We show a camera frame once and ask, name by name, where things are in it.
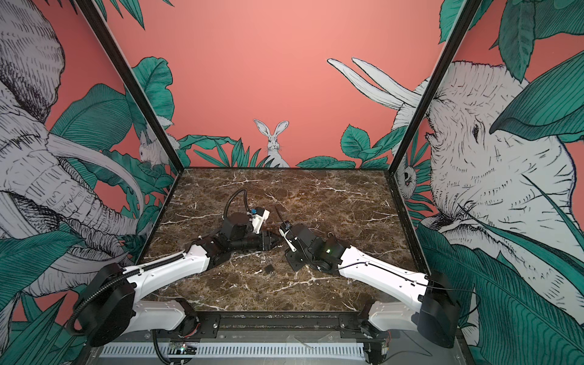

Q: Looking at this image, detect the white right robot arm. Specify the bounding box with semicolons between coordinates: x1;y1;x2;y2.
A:
279;221;461;348

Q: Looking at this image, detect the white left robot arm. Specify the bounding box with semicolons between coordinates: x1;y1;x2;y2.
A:
65;208;280;347

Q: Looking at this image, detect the white perforated strip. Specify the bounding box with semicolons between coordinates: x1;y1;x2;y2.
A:
100;342;365;360

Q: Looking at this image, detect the small green circuit board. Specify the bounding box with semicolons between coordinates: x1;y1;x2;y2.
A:
168;343;197;356

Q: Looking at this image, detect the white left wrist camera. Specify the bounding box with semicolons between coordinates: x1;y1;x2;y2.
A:
250;207;270;234

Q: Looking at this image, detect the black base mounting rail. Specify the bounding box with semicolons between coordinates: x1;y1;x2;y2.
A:
191;311;394;342

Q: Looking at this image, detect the thin black right cable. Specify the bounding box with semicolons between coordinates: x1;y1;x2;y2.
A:
346;262;482;320

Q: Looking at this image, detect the black corrugated left cable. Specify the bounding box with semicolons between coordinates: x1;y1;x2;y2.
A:
65;252;186;336

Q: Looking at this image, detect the black corner frame post right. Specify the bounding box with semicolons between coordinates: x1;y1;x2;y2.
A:
388;0;484;174

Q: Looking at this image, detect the black corner frame post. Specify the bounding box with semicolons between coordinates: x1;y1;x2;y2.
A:
75;0;184;175
388;0;484;174

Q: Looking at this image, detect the black corner frame post left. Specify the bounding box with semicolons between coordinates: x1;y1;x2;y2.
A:
75;0;184;175

